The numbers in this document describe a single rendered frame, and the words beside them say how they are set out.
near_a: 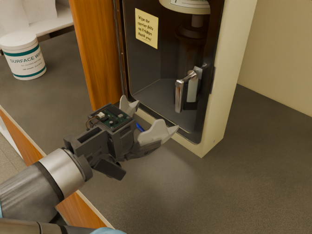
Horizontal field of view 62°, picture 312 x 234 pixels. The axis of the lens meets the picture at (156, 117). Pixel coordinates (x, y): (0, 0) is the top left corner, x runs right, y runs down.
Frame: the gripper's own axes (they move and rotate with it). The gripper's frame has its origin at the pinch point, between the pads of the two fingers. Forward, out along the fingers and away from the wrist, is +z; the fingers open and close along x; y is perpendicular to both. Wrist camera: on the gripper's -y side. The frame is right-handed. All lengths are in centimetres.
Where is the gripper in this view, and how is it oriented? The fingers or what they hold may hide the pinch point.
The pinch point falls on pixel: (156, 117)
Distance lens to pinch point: 56.1
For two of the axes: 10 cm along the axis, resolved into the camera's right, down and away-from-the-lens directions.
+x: -7.2, -4.6, 5.2
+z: 6.9, -4.8, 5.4
